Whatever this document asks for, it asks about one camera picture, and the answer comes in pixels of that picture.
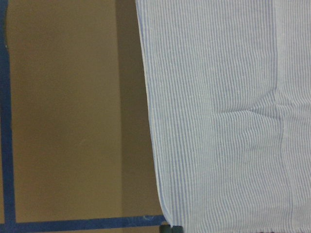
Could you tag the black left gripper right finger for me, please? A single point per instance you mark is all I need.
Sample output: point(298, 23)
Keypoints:
point(177, 229)

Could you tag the light blue striped shirt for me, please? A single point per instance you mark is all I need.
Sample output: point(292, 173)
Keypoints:
point(229, 100)

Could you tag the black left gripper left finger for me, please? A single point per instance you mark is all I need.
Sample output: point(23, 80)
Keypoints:
point(165, 228)

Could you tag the blue tape line lengthwise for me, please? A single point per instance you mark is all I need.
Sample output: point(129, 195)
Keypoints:
point(6, 128)

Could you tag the blue tape line crosswise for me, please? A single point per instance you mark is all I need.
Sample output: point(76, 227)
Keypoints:
point(83, 224)

